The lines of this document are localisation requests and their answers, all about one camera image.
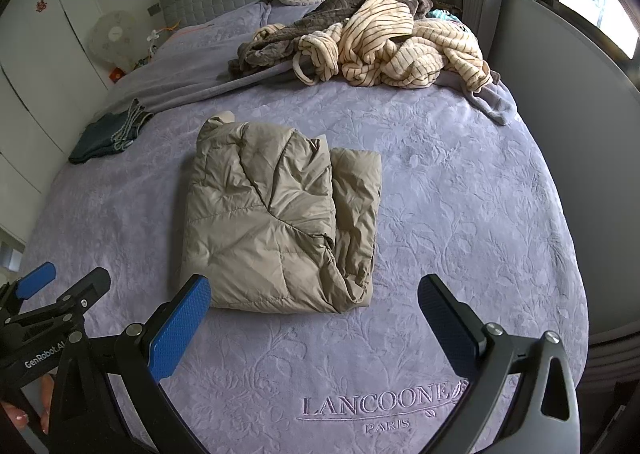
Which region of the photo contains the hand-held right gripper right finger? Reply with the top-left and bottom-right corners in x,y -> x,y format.
417,274 -> 583,454

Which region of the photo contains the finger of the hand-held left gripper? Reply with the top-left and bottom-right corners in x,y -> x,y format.
50,267 -> 112,322
0,261 -> 57,321

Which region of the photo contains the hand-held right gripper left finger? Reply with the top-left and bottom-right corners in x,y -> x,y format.
47,274 -> 212,454

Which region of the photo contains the beige puffer jacket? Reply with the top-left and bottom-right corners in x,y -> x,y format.
180,115 -> 383,315

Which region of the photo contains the person's left hand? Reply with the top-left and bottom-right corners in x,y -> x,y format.
0,374 -> 53,437

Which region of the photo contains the white bedside table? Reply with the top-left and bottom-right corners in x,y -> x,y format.
0,229 -> 26,275

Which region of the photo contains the lilac embossed bed blanket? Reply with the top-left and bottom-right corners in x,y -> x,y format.
27,1 -> 591,454

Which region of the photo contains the dark teal folded cloth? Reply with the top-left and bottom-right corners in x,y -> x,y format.
68,98 -> 156,165

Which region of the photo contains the white wardrobe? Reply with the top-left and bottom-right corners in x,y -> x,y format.
0,0 -> 118,245

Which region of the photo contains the white electric fan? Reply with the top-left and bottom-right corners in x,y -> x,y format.
87,10 -> 138,72

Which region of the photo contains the cream striped robe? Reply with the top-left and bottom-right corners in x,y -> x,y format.
252,0 -> 491,90

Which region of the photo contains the brown fleece garment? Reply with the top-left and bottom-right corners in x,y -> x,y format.
229,0 -> 426,79

